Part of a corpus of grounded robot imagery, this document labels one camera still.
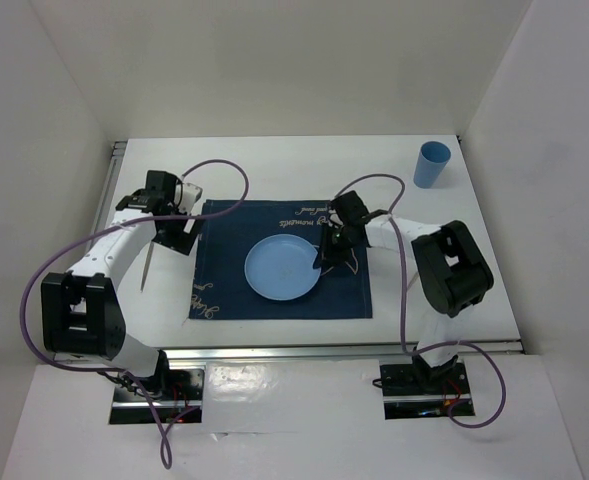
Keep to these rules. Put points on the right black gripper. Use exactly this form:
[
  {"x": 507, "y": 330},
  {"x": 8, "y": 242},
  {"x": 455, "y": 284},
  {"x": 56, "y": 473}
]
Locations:
[{"x": 327, "y": 256}]

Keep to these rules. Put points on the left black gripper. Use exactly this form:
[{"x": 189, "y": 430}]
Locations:
[{"x": 180, "y": 241}]

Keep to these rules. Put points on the light blue plate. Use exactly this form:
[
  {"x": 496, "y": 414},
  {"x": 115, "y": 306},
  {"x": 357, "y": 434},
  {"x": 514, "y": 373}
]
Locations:
[{"x": 281, "y": 267}]

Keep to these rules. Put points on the silver fork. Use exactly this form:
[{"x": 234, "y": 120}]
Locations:
[{"x": 146, "y": 266}]

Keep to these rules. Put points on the silver spoon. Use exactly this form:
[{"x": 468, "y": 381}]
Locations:
[{"x": 412, "y": 281}]

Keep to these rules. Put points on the dark blue fish placemat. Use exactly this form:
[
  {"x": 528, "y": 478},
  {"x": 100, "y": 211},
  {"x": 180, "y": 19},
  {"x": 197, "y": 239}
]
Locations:
[{"x": 220, "y": 290}]

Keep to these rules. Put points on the light blue cup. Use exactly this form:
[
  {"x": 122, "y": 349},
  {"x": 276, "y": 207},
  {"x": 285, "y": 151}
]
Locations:
[{"x": 432, "y": 158}]

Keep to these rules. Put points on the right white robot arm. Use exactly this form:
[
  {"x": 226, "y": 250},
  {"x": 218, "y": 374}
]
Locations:
[{"x": 452, "y": 271}]

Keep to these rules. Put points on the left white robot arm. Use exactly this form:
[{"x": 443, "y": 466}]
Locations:
[{"x": 81, "y": 314}]

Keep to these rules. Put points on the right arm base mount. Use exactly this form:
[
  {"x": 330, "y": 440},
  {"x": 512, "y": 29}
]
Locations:
[{"x": 406, "y": 395}]

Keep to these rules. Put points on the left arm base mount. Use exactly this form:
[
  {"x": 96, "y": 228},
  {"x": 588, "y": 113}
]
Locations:
[{"x": 180, "y": 399}]

